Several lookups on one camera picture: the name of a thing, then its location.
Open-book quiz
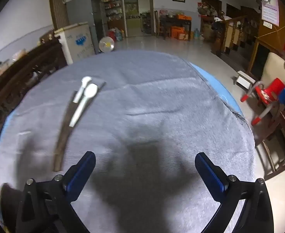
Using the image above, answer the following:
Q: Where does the dark wooden table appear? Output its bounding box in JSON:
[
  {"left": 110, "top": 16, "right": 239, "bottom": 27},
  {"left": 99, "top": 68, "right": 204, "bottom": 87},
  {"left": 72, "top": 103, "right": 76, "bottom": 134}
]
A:
[{"left": 158, "top": 13, "right": 192, "bottom": 40}]

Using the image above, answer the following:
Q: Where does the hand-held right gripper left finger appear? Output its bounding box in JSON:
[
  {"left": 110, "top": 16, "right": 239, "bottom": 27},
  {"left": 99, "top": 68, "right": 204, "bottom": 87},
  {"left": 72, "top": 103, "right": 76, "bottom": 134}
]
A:
[{"left": 16, "top": 151, "right": 96, "bottom": 233}]

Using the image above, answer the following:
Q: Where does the shelf of packaged goods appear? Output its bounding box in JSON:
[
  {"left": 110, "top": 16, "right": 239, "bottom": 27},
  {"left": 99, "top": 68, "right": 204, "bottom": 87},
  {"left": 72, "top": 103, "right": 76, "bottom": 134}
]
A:
[{"left": 102, "top": 0, "right": 123, "bottom": 30}]

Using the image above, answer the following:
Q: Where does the brown door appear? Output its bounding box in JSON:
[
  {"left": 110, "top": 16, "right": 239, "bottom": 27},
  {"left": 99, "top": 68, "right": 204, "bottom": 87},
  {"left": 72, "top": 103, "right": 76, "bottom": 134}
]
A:
[{"left": 49, "top": 0, "right": 80, "bottom": 30}]

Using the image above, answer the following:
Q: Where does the red child chair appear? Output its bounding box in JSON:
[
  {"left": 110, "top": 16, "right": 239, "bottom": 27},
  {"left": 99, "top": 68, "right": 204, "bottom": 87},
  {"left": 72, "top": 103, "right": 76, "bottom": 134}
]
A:
[{"left": 241, "top": 78, "right": 285, "bottom": 126}]

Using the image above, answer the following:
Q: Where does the grey cloth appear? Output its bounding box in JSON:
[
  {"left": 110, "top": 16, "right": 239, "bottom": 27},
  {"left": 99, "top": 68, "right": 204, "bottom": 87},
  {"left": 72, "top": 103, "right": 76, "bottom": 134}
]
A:
[{"left": 0, "top": 50, "right": 256, "bottom": 233}]

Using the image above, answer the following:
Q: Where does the carved dark wooden bench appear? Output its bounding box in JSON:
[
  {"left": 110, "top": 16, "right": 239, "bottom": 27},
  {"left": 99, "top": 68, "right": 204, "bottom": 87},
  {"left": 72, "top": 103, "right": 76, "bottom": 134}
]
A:
[{"left": 0, "top": 29, "right": 68, "bottom": 153}]

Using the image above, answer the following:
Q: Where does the wall calendar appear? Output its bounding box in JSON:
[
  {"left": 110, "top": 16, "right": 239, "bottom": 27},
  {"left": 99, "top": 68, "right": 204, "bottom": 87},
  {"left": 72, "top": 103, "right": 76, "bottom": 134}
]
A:
[{"left": 261, "top": 0, "right": 280, "bottom": 27}]

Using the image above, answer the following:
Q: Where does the wooden stair railing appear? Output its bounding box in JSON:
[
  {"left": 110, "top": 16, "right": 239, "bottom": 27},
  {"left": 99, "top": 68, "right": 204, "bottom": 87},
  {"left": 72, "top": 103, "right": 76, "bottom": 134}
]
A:
[{"left": 215, "top": 15, "right": 259, "bottom": 56}]

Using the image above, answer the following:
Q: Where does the white chest freezer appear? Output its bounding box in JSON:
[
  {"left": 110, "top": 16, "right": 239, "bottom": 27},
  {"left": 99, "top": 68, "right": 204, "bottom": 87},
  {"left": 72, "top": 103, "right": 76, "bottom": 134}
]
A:
[{"left": 55, "top": 22, "right": 95, "bottom": 65}]

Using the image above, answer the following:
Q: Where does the long metal utensil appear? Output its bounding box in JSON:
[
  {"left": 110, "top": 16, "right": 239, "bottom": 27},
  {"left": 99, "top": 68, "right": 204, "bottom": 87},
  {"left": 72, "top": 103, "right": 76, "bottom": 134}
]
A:
[{"left": 53, "top": 90, "right": 78, "bottom": 172}]

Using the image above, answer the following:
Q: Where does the stack of orange boxes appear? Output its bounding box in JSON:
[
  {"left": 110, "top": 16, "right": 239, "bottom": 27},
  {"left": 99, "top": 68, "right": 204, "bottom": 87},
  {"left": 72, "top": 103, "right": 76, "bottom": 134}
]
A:
[{"left": 171, "top": 26, "right": 189, "bottom": 39}]

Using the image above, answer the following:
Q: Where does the large white spoon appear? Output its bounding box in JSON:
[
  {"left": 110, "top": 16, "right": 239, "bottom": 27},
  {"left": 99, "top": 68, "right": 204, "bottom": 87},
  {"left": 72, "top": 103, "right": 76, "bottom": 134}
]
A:
[{"left": 69, "top": 83, "right": 98, "bottom": 128}]

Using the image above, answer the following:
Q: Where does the white step stool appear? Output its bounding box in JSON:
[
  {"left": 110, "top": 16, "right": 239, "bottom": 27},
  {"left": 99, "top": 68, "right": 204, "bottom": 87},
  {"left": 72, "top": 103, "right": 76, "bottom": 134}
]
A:
[{"left": 235, "top": 70, "right": 257, "bottom": 91}]

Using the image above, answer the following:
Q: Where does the round floor fan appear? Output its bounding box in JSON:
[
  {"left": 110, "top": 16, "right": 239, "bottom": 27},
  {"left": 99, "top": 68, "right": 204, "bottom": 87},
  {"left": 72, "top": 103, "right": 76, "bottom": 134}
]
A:
[{"left": 99, "top": 36, "right": 115, "bottom": 53}]

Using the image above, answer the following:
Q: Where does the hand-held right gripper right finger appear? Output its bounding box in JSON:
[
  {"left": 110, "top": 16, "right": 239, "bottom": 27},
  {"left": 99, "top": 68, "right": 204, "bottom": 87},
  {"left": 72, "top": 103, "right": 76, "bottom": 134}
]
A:
[{"left": 195, "top": 152, "right": 275, "bottom": 233}]

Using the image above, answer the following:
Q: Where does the small white spoon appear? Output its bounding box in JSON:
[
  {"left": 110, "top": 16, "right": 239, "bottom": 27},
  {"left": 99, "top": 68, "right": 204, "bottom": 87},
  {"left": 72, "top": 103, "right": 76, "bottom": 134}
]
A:
[{"left": 73, "top": 76, "right": 92, "bottom": 103}]

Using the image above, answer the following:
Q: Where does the grey refrigerator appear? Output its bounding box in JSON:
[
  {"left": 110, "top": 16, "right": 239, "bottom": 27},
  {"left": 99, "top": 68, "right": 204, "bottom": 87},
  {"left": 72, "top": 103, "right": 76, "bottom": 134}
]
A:
[{"left": 63, "top": 0, "right": 108, "bottom": 54}]

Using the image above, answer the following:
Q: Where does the beige armchair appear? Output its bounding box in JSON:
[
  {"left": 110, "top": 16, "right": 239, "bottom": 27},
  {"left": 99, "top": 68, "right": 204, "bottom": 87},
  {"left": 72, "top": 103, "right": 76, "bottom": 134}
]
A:
[{"left": 260, "top": 52, "right": 285, "bottom": 102}]

